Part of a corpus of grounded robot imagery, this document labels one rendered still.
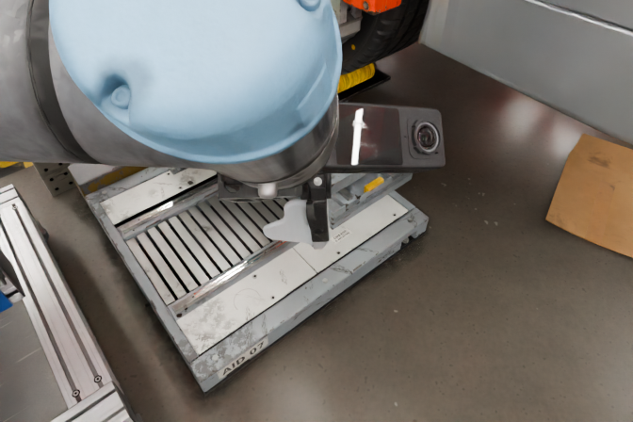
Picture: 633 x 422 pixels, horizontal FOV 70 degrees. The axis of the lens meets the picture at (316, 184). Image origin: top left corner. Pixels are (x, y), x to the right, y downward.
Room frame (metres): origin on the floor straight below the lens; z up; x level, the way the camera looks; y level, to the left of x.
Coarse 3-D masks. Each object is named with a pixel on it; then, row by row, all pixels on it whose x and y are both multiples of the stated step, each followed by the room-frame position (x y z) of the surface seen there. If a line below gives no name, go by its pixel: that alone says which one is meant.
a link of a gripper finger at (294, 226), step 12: (288, 204) 0.25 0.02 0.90; (300, 204) 0.25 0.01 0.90; (288, 216) 0.25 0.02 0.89; (300, 216) 0.25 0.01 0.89; (264, 228) 0.26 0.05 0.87; (276, 228) 0.26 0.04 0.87; (288, 228) 0.26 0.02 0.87; (300, 228) 0.26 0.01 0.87; (288, 240) 0.26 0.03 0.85; (300, 240) 0.26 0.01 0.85
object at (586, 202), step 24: (576, 144) 1.39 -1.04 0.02; (600, 144) 1.38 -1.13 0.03; (576, 168) 1.27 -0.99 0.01; (600, 168) 1.26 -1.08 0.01; (624, 168) 1.27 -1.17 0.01; (576, 192) 1.14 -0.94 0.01; (600, 192) 1.14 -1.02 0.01; (624, 192) 1.14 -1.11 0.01; (552, 216) 1.01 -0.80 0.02; (576, 216) 1.02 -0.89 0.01; (600, 216) 1.02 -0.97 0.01; (624, 216) 1.03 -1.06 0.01; (600, 240) 0.92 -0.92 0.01; (624, 240) 0.92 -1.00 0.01
